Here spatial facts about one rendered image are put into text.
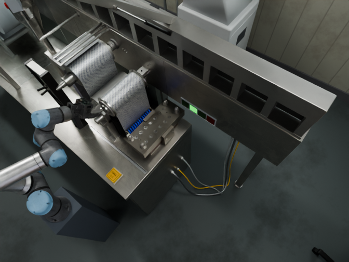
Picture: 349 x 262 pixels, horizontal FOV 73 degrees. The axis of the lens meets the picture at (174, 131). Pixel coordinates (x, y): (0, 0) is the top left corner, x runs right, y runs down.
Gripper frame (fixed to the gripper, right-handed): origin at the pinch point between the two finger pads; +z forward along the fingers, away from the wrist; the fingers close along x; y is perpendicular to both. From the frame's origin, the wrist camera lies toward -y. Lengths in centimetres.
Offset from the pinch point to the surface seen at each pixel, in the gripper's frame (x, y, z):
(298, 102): -82, 52, 5
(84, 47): 22.1, 25.9, 1.8
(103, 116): 0.5, -5.9, 5.3
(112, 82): 10.4, 10.2, 16.6
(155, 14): -22, 58, -7
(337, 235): -174, -52, 135
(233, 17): 4, 69, 141
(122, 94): -5.7, 11.7, 8.4
